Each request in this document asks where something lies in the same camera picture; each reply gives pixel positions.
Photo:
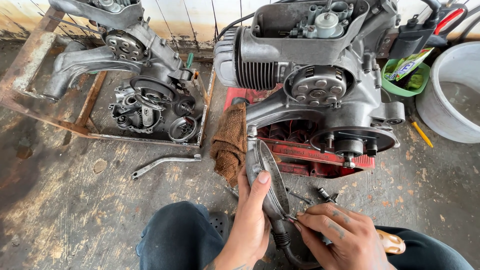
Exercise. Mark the person's right hand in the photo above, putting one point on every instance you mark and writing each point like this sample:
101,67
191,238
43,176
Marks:
348,240

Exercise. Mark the person's left hand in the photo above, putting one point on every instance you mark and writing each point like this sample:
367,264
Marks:
249,228

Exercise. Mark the green plastic bowl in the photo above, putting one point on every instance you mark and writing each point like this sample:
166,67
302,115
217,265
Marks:
397,88

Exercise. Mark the spark plug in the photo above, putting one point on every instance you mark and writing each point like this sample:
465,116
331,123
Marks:
325,195

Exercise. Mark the silver kick-start lever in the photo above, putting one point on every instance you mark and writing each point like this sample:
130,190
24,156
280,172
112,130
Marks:
165,161

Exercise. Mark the rusty metal frame tray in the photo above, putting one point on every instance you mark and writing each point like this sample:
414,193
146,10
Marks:
26,63

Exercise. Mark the silver metal engine cover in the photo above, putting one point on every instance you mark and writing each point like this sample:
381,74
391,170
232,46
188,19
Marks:
272,176

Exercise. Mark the white plastic bucket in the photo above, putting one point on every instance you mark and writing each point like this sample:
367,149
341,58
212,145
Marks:
450,93

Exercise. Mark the person's left leg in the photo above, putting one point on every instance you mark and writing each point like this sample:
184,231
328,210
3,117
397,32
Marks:
180,236

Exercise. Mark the black sandal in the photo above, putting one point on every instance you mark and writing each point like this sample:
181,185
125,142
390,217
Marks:
219,224

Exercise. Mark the person's leg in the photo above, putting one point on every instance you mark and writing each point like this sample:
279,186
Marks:
427,251
180,236

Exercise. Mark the red and black tool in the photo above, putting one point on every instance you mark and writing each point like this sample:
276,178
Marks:
448,22

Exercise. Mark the large grey scooter engine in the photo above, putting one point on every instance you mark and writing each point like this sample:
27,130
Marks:
322,63

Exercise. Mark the yellow pencil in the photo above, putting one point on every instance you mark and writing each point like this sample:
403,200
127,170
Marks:
422,134

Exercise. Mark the person's right fingers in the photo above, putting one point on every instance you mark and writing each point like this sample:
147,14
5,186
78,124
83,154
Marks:
315,219

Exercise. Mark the open grey engine case half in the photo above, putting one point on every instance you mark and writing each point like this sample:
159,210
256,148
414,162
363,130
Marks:
146,108

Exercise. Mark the person's right leg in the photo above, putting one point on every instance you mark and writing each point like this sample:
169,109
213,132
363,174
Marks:
427,251

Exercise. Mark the brown rag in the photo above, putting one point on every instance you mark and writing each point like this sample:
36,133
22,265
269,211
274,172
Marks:
229,142

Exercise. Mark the green and white packet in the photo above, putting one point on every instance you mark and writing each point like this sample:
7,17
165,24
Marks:
408,63

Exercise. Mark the small grey scooter engine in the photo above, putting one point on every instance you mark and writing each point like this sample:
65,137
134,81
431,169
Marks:
123,48

